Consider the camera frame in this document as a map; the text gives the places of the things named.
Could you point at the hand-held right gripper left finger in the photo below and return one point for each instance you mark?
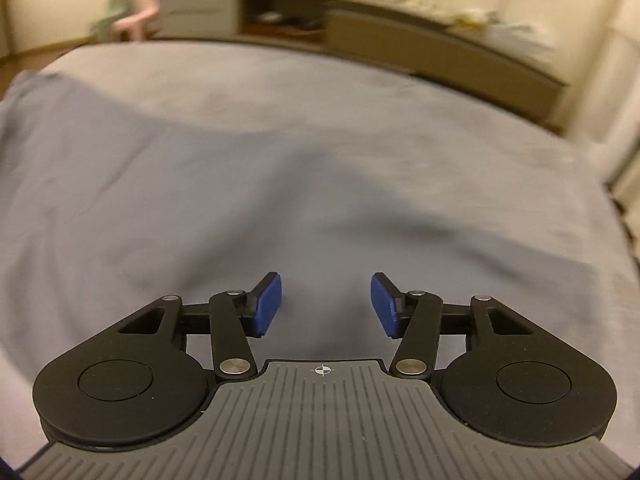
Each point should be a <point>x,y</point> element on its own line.
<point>266,305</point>

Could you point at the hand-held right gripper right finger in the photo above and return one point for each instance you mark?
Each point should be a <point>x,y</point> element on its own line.
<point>384,305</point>

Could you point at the grey pants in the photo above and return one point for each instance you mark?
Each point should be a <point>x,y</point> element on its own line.
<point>150,210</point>

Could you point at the bed with grey sheet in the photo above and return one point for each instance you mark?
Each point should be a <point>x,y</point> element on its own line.
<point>400,95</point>

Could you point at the long grey media cabinet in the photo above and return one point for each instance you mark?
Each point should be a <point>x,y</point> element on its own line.
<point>450,55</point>

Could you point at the cream curtain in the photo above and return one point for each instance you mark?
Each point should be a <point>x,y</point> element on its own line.
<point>625,110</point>

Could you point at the pink plastic chair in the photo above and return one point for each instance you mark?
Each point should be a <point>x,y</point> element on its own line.
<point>142,15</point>

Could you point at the green plastic chair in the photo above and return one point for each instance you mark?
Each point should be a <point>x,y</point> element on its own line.
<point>117,5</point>

